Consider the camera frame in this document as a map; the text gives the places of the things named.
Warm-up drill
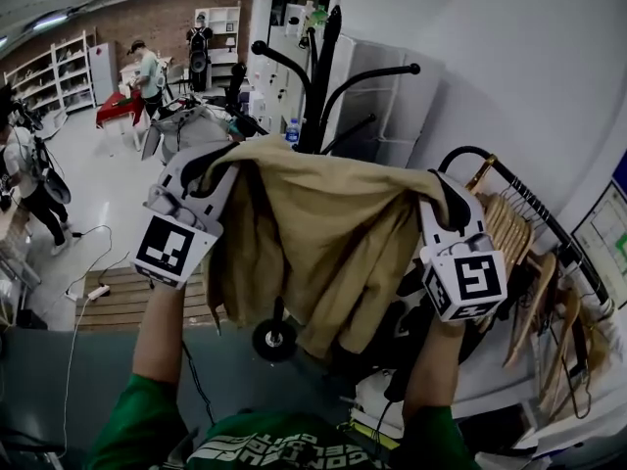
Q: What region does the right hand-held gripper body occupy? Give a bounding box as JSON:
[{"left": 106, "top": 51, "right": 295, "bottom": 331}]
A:
[{"left": 417, "top": 168, "right": 509, "bottom": 323}]

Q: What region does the black coat stand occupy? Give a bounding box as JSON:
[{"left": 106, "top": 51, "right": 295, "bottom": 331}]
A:
[{"left": 229, "top": 5, "right": 422, "bottom": 362}]

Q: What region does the white metal locker cabinet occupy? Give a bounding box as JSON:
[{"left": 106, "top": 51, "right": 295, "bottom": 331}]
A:
[{"left": 247, "top": 31, "right": 445, "bottom": 165}]

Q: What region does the ceiling light strip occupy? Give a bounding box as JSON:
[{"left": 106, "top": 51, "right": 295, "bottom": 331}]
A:
[{"left": 31, "top": 15, "right": 71, "bottom": 31}]

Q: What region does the black garment rack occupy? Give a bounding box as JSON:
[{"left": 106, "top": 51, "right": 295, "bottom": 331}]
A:
[{"left": 437, "top": 144, "right": 613, "bottom": 312}]

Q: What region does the person's right forearm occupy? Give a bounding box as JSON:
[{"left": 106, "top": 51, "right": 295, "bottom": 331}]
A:
[{"left": 401, "top": 318, "right": 466, "bottom": 418}]

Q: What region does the white floor cable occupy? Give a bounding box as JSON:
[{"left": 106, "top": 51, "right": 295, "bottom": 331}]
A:
[{"left": 62, "top": 291, "right": 95, "bottom": 459}]

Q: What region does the long white shelving unit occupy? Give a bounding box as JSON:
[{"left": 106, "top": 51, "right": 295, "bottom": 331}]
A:
[{"left": 3, "top": 29, "right": 97, "bottom": 127}]

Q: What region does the grey bag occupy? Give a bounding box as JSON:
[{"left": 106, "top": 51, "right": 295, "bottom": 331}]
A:
[{"left": 141, "top": 103, "right": 237, "bottom": 166}]

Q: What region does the wooden hangers group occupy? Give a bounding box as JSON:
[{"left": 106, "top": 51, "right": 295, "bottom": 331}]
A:
[{"left": 462, "top": 153, "right": 597, "bottom": 420}]

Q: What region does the framed evacuation map sign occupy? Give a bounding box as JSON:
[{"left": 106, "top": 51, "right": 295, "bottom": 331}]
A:
[{"left": 570, "top": 178, "right": 627, "bottom": 310}]

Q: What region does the person's left forearm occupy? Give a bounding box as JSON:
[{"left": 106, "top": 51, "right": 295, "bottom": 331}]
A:
[{"left": 131, "top": 281, "right": 191, "bottom": 387}]

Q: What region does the person's green shirt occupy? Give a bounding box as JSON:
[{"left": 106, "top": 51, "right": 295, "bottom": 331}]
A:
[{"left": 85, "top": 372, "right": 480, "bottom": 470}]

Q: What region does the tan beige garment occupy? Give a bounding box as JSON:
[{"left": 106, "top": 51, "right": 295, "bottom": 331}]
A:
[{"left": 203, "top": 134, "right": 453, "bottom": 361}]

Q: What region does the white fridge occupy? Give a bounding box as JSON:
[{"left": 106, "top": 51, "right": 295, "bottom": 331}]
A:
[{"left": 87, "top": 41, "right": 121, "bottom": 108}]

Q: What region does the black backpack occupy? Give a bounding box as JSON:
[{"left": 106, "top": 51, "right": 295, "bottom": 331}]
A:
[{"left": 330, "top": 281, "right": 474, "bottom": 403}]

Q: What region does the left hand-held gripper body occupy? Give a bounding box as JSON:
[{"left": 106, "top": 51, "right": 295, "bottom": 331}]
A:
[{"left": 130, "top": 140, "right": 242, "bottom": 291}]

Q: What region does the yellow-green strap bag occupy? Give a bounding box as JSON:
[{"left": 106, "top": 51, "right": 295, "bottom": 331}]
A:
[{"left": 348, "top": 419, "right": 404, "bottom": 453}]

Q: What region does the white table with red tablecloth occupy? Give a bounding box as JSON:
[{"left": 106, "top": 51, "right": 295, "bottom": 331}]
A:
[{"left": 95, "top": 90, "right": 149, "bottom": 152}]

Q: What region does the wooden slat platform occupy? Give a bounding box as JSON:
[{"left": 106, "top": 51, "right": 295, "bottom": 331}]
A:
[{"left": 75, "top": 266, "right": 231, "bottom": 332}]

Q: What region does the small white bookshelf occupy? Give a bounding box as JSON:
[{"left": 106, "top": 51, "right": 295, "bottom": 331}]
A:
[{"left": 194, "top": 5, "right": 242, "bottom": 68}]

